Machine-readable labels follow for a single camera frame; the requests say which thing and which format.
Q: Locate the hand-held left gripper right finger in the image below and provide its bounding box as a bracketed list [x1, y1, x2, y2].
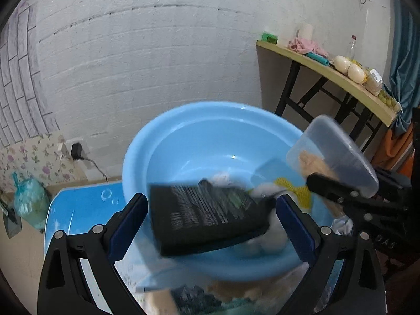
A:
[276, 194, 386, 315]

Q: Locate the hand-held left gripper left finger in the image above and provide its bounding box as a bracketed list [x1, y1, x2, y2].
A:
[38, 193, 148, 315]

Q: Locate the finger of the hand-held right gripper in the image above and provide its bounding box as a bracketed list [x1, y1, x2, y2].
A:
[374, 167, 413, 191]
[306, 173, 379, 224]

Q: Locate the clear plastic box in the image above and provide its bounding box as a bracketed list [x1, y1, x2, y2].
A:
[285, 115, 379, 199]

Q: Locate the black printed box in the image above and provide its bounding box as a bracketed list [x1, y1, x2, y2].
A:
[149, 179, 276, 257]

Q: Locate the light blue plastic basin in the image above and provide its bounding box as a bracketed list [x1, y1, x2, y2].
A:
[122, 101, 335, 278]

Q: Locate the white crumpled cloth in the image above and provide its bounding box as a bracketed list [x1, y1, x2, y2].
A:
[244, 184, 289, 256]

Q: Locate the orange cloth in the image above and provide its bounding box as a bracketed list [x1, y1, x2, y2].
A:
[371, 121, 416, 171]

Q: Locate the yellow knitted cloth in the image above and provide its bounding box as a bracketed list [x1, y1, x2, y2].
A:
[274, 177, 312, 211]

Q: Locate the picture printed table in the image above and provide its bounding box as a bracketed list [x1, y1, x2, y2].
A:
[44, 180, 355, 315]

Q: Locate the blue-green plastic bag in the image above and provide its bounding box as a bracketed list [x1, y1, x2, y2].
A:
[12, 172, 51, 230]

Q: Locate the clear bag of snacks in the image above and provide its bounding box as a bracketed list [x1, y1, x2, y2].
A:
[364, 68, 384, 93]

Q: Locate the wooden folding table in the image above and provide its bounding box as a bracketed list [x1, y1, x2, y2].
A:
[256, 39, 399, 153]

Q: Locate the blue curtain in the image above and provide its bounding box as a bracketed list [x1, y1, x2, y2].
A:
[382, 0, 420, 137]

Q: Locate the dark grey flat object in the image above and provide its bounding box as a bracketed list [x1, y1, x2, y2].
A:
[0, 190, 22, 237]

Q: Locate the teal tube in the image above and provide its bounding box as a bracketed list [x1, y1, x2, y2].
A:
[306, 52, 330, 67]

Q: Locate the clear bottle with red cap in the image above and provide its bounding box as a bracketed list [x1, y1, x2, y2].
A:
[346, 34, 358, 60]

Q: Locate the pink cloth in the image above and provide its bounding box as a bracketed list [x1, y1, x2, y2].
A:
[288, 38, 329, 58]

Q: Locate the white toilet paper roll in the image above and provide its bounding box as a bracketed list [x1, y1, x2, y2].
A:
[297, 24, 314, 40]

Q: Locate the black cable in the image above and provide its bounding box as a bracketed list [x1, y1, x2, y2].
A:
[80, 157, 109, 182]

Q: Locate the white wall socket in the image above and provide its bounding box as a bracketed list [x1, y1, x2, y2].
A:
[57, 139, 89, 161]

